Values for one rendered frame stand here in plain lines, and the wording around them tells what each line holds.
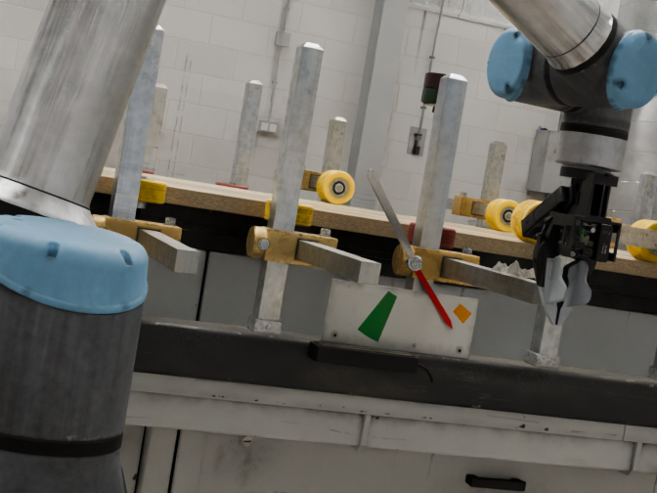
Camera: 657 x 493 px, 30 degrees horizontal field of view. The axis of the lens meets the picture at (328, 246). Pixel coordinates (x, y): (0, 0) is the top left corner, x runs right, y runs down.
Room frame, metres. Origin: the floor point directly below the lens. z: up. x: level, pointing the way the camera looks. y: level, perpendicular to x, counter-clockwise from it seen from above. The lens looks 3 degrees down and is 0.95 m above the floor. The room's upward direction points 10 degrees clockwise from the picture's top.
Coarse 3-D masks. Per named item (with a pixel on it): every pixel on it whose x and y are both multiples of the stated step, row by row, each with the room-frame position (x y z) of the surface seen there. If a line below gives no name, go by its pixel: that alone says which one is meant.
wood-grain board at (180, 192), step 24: (96, 192) 1.97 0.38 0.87; (168, 192) 2.01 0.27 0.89; (192, 192) 2.02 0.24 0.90; (216, 192) 2.16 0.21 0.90; (240, 192) 2.48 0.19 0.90; (336, 216) 2.11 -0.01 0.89; (360, 216) 2.13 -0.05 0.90; (384, 216) 2.46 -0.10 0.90; (408, 216) 2.90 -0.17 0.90; (456, 240) 2.18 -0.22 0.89; (480, 240) 2.20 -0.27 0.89; (504, 240) 2.21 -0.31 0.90; (600, 264) 2.28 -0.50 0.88; (624, 264) 2.30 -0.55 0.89; (648, 264) 2.31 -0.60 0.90
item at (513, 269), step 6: (498, 264) 1.81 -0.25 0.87; (504, 264) 1.81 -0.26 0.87; (510, 264) 1.80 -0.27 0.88; (516, 264) 1.76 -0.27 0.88; (498, 270) 1.78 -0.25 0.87; (504, 270) 1.77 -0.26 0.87; (510, 270) 1.76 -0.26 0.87; (516, 270) 1.75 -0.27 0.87; (522, 270) 1.79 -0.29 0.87; (528, 270) 1.79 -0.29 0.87; (516, 276) 1.75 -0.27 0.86; (522, 276) 1.75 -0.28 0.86; (528, 276) 1.76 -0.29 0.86; (534, 276) 1.76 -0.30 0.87
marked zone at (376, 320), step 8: (384, 296) 1.97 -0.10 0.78; (392, 296) 1.97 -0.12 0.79; (384, 304) 1.97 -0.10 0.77; (392, 304) 1.97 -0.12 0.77; (376, 312) 1.96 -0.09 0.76; (384, 312) 1.97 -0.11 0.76; (368, 320) 1.96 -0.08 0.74; (376, 320) 1.96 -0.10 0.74; (384, 320) 1.97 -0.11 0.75; (360, 328) 1.96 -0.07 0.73; (368, 328) 1.96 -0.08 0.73; (376, 328) 1.96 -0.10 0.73; (368, 336) 1.96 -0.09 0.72; (376, 336) 1.97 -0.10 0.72
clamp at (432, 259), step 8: (400, 248) 1.99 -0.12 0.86; (416, 248) 1.98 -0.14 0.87; (424, 248) 1.98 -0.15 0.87; (400, 256) 1.99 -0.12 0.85; (424, 256) 1.98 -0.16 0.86; (432, 256) 1.99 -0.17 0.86; (440, 256) 1.99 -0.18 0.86; (448, 256) 2.00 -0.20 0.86; (456, 256) 2.00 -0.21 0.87; (464, 256) 2.01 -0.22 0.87; (472, 256) 2.01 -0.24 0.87; (392, 264) 2.01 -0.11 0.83; (400, 264) 1.98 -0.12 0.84; (424, 264) 1.99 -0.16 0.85; (432, 264) 1.99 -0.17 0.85; (440, 264) 1.99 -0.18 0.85; (400, 272) 1.98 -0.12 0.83; (408, 272) 1.98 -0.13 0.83; (424, 272) 1.99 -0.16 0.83; (432, 272) 1.99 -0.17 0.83; (440, 272) 1.99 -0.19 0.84; (432, 280) 1.99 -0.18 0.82; (440, 280) 2.00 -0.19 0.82; (448, 280) 2.00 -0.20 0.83
